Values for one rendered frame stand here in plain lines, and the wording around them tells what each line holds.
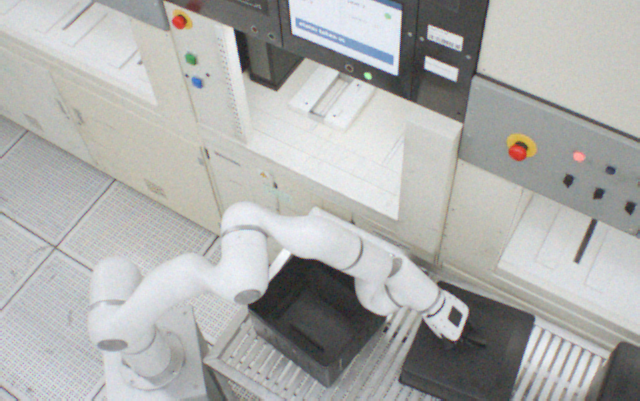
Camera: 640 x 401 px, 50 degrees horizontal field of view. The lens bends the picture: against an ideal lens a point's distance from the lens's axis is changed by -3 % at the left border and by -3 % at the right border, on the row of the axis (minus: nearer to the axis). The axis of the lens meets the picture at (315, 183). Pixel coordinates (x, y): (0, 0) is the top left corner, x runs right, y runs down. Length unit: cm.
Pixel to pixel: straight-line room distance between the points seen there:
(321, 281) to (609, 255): 83
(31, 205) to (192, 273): 200
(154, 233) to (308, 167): 117
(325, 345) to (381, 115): 77
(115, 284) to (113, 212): 159
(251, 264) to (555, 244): 97
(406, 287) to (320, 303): 42
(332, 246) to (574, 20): 65
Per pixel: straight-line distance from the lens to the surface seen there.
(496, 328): 198
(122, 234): 324
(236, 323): 209
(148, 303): 166
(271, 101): 238
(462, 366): 193
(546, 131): 153
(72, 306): 315
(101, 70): 266
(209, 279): 152
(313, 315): 207
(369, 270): 160
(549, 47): 140
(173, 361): 207
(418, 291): 175
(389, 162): 221
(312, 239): 147
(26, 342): 316
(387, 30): 154
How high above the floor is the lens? 266
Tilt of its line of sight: 56 degrees down
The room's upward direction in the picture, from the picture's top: 5 degrees counter-clockwise
